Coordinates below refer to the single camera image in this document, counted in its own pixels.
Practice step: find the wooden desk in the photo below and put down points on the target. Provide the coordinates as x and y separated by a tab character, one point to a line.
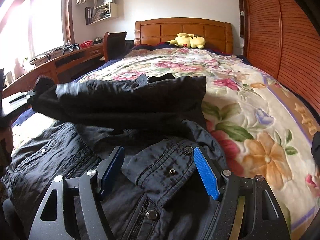
62	69

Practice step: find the floral bed blanket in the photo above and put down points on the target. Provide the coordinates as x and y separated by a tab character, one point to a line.
262	127

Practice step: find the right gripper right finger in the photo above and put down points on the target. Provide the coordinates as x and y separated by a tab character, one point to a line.
246	208

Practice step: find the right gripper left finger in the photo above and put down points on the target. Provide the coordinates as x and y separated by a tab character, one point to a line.
56	216

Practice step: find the white wall shelf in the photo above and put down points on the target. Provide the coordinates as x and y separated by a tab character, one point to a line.
99	10

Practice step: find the dark desk chair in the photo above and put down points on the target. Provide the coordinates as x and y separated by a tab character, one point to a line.
113	45

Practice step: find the dark blue garment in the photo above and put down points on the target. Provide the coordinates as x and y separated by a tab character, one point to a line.
315	148

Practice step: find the wooden louvered wardrobe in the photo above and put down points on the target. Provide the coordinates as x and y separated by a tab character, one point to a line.
281	40

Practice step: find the yellow plush toy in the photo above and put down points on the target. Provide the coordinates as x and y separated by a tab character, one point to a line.
188	41

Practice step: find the black jacket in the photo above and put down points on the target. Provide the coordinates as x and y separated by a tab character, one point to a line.
158	194

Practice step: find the wooden headboard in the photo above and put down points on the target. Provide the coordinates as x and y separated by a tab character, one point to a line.
218	35

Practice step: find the red basket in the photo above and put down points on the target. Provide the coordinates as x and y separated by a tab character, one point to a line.
86	44

